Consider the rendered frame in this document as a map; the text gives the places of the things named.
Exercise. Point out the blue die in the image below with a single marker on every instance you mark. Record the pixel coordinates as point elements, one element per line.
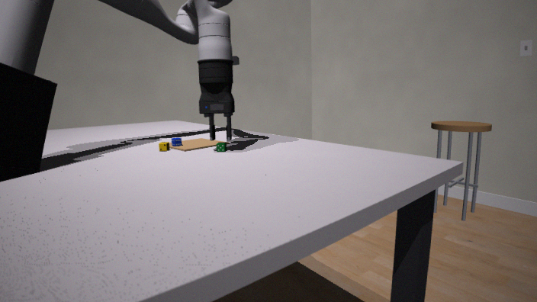
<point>176,141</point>

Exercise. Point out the green die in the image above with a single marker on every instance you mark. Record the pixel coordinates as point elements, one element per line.
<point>221,147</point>

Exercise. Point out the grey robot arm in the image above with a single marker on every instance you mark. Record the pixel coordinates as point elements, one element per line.
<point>23,24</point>

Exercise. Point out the tan flat mat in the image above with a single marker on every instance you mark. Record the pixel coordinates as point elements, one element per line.
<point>201,143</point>

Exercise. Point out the yellow die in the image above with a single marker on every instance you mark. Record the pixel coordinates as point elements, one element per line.
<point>164,146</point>

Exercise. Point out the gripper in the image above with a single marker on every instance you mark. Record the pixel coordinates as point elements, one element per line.
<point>215,63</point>

